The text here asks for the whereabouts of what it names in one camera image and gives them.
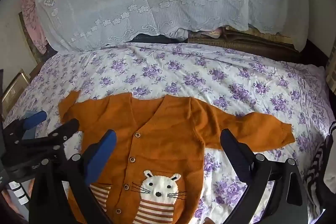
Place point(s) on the orange knit cardigan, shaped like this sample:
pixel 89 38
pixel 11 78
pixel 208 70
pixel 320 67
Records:
pixel 162 129

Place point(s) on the brown woven mat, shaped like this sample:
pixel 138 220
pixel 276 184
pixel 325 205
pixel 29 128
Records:
pixel 249 45

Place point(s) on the pink floral cloth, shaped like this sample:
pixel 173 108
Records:
pixel 31 16

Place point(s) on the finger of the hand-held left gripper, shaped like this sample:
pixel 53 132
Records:
pixel 34 119
pixel 64 129

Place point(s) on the purple floral bedsheet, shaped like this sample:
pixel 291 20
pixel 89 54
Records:
pixel 210 77

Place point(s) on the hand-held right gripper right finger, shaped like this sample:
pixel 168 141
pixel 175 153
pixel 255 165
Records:
pixel 236 158

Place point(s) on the black white striped cloth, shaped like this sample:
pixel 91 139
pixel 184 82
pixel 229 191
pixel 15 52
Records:
pixel 315 161

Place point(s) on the gold picture frame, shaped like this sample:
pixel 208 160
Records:
pixel 14 90

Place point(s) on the folded cloth pile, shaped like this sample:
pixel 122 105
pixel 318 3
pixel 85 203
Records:
pixel 207 33

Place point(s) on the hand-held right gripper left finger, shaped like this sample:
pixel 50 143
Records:
pixel 102 158

